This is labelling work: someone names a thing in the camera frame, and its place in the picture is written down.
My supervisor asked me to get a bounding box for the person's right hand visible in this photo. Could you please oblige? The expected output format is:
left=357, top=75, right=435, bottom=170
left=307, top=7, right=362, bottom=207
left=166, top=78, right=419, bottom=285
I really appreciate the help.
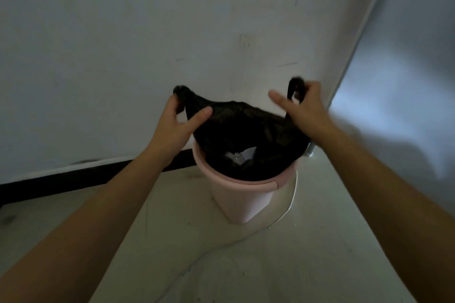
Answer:
left=268, top=80, right=335, bottom=147

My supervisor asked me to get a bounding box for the person's left hand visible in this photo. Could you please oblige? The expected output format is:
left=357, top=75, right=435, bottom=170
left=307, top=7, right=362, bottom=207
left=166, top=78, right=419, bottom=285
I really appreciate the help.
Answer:
left=147, top=94, right=213, bottom=169

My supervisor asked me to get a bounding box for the black bin liner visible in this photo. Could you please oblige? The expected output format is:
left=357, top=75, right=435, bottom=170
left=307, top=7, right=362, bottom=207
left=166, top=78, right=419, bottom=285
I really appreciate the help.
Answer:
left=173, top=76, right=312, bottom=182

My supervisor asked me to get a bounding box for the person's right forearm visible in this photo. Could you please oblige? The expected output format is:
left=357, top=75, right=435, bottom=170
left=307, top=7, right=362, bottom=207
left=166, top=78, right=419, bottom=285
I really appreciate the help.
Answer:
left=316, top=125, right=455, bottom=303

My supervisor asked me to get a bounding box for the person's left forearm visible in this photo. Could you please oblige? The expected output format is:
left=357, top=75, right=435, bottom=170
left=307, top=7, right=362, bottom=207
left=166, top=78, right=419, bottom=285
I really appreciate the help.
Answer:
left=0, top=150, right=171, bottom=303

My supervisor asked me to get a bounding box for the pale pink bin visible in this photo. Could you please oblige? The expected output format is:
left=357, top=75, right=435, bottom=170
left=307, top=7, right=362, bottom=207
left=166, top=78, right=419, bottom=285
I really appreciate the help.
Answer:
left=191, top=139, right=299, bottom=225

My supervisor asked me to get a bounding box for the white partition panel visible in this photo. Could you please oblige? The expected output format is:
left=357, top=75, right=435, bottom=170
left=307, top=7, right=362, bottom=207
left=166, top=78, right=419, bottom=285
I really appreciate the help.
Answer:
left=327, top=0, right=455, bottom=207

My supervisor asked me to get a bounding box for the thin white floor cable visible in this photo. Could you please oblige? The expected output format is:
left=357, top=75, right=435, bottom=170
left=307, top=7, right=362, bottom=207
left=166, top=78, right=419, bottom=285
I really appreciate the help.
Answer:
left=156, top=171, right=299, bottom=303

